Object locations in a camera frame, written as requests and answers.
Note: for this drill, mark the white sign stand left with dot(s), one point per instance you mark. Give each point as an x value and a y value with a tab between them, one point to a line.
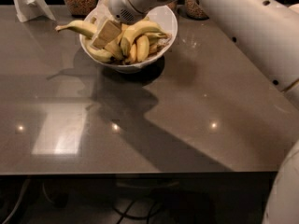
31	9

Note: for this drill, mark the white ceramic bowl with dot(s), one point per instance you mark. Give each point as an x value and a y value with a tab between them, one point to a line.
165	17

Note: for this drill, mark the small yellow banana left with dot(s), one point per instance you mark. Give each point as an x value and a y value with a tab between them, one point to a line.
132	55

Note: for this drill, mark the white paper napkin in bowl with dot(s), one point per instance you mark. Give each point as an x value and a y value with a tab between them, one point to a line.
100	12

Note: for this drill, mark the yellow banana middle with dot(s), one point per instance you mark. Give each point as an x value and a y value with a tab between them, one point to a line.
114	48

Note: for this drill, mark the small yellow banana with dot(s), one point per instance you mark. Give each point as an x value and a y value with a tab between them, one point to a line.
132	55
143	47

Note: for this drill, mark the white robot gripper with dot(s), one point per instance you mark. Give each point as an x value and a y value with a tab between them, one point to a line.
121	3

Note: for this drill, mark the glass jar of grains right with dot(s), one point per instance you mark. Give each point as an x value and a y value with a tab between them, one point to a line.
194	11

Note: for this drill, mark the yellow banana curved right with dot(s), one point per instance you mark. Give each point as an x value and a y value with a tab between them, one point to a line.
135	30

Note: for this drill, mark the long yellow banana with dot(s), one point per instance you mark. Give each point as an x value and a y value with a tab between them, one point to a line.
81	27

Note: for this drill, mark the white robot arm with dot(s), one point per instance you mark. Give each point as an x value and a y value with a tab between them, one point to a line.
268	34

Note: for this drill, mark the yellow banana lower left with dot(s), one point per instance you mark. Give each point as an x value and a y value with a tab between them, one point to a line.
100	55

